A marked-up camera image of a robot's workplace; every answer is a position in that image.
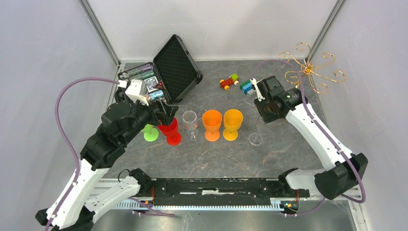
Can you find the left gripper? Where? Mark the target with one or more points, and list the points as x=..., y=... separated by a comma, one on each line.
x=170, y=111

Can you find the clear wine glass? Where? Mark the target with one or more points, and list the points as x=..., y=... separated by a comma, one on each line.
x=256, y=138
x=190, y=122

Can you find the red plastic wine glass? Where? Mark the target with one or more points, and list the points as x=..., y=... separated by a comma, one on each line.
x=171, y=132

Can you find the green plastic wine glass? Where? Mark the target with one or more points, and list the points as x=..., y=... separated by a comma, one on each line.
x=150, y=133

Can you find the orange plastic wine glass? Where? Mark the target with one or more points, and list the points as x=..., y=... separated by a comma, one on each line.
x=212, y=122

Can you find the yellow plastic wine glass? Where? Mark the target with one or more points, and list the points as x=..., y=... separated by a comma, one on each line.
x=233, y=119

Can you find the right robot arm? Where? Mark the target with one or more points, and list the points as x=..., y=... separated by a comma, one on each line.
x=341, y=168

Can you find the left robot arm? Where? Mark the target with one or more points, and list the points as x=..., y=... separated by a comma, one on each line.
x=73, y=210

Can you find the gold wine glass rack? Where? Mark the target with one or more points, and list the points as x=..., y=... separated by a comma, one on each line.
x=309, y=70

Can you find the black open case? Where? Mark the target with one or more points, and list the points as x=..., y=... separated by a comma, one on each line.
x=171, y=75

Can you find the toy brick car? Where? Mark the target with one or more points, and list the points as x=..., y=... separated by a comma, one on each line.
x=226, y=83

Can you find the blue green brick stack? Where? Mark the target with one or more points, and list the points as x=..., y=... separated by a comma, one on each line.
x=247, y=88

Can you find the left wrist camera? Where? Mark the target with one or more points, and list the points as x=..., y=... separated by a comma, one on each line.
x=138, y=91

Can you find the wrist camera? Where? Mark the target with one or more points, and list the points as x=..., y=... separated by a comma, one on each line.
x=138, y=91
x=260, y=97

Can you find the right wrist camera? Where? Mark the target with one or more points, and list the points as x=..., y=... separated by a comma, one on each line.
x=260, y=97

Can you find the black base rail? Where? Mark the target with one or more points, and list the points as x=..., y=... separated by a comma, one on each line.
x=228, y=194

